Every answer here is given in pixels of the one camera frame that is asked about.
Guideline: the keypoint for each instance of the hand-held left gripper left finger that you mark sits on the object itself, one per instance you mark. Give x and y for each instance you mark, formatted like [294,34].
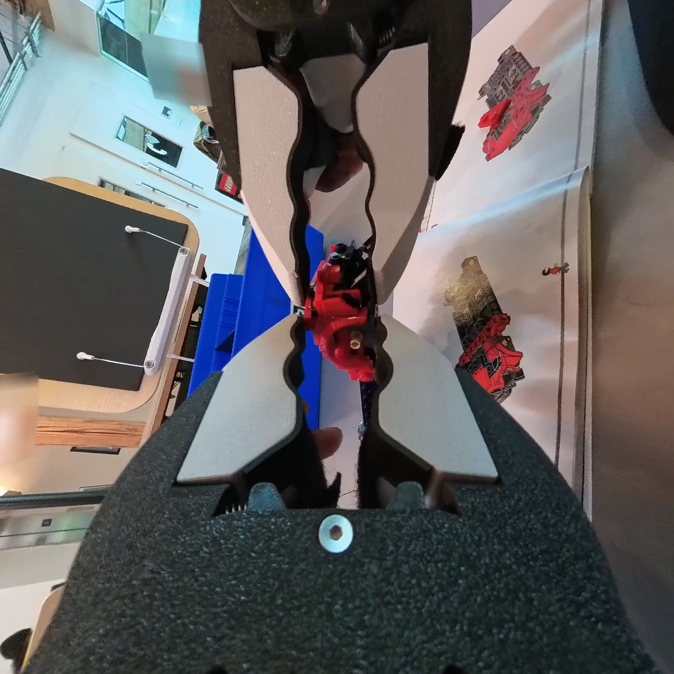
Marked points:
[237,421]

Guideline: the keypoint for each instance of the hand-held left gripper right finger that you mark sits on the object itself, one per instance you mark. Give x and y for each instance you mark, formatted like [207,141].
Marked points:
[432,421]

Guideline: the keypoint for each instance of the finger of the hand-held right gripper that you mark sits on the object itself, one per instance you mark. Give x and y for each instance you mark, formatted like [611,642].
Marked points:
[405,137]
[263,147]

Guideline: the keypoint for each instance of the blue plastic bin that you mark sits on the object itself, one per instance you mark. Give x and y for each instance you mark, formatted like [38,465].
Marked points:
[226,316]

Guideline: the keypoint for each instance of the red and black lego car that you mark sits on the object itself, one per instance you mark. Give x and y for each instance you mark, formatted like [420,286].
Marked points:
[337,316]

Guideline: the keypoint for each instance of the lego box red car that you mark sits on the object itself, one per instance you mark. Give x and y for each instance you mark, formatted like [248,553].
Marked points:
[226,186]

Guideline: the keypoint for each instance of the lego instruction booklet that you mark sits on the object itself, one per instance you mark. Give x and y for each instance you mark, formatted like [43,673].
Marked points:
[527,232]

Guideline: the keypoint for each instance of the person's right hand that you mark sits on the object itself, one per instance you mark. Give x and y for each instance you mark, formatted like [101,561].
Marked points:
[337,163]

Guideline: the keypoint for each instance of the person's left hand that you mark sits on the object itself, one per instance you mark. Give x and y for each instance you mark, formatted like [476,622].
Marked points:
[329,442]

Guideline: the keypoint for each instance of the black quilted pad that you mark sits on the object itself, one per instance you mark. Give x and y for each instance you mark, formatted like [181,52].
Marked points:
[655,26]

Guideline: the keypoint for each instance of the black panel on wooden easel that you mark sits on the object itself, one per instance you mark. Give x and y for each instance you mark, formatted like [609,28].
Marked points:
[63,263]

